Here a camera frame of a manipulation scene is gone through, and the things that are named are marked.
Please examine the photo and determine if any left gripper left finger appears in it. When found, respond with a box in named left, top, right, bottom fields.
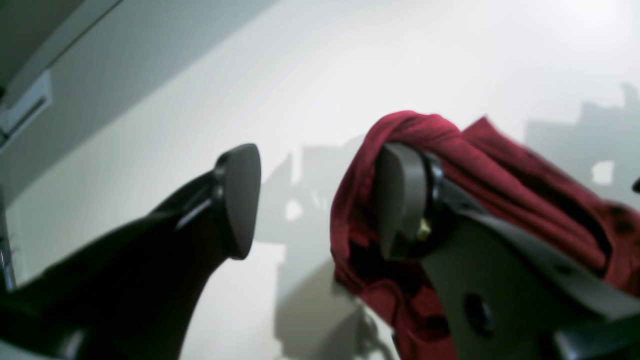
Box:
left=1, top=143, right=262, bottom=360

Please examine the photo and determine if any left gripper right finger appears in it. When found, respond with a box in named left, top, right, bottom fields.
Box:
left=375, top=142, right=640, bottom=360

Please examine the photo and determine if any dark red long-sleeve shirt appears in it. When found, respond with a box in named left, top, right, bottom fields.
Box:
left=330, top=111, right=639, bottom=360

